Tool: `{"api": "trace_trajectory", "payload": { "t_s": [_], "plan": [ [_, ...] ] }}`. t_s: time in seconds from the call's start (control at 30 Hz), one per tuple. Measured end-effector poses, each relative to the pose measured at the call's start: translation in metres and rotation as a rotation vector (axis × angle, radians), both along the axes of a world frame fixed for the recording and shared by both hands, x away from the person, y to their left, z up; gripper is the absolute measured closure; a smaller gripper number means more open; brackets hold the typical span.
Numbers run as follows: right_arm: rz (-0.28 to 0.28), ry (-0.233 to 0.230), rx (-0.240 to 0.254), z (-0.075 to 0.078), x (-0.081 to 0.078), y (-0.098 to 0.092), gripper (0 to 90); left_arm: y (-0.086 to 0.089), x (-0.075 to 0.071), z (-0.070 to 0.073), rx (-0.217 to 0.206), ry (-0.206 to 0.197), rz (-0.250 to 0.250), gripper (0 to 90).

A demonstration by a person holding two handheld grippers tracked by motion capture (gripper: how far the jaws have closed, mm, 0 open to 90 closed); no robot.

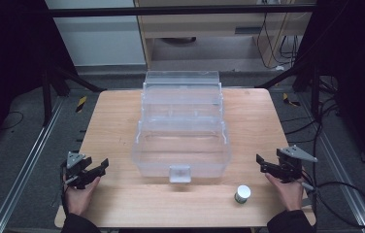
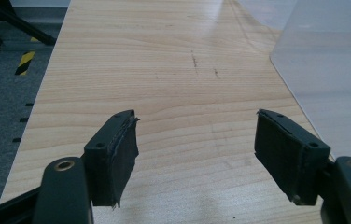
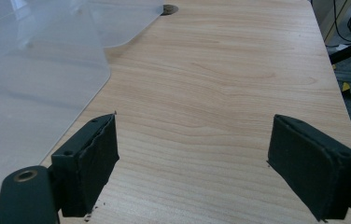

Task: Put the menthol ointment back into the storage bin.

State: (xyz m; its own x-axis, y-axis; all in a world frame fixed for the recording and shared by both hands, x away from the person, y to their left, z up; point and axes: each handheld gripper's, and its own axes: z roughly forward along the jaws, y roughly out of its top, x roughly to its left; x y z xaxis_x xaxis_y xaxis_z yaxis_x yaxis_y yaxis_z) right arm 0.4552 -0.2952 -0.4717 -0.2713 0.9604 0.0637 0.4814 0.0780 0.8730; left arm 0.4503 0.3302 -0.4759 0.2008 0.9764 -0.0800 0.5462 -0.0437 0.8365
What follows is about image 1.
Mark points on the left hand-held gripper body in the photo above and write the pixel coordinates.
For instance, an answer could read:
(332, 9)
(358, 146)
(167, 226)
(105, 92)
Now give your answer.
(75, 170)

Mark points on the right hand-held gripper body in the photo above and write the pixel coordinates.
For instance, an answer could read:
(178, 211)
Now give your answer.
(290, 168)

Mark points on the person's right hand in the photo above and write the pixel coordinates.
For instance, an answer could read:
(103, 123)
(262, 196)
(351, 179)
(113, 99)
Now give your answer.
(289, 194)

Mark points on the person's left hand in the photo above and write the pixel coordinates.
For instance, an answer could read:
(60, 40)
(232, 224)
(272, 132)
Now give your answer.
(78, 199)

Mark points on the yellow black tape marker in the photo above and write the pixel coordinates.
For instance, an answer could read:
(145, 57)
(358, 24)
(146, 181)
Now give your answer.
(81, 104)
(290, 100)

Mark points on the black metal stand leg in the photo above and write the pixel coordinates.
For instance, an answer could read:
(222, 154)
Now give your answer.
(46, 97)
(315, 93)

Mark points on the clear plastic storage box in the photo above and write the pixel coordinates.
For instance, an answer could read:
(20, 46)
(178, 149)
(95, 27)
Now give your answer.
(181, 152)

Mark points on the dark curtain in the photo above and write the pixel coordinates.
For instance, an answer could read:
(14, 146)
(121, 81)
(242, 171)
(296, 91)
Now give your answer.
(355, 81)
(7, 64)

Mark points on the white cabinet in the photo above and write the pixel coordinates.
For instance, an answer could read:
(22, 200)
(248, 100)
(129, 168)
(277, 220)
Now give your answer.
(99, 35)

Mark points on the light wooden desk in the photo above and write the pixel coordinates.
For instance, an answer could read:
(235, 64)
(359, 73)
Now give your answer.
(203, 24)

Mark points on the black horizontal metal bar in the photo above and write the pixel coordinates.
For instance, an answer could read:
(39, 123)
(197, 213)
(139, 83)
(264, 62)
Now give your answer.
(171, 11)

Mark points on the aluminium floor rail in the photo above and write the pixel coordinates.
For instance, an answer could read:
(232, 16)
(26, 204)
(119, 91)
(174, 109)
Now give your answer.
(25, 165)
(342, 168)

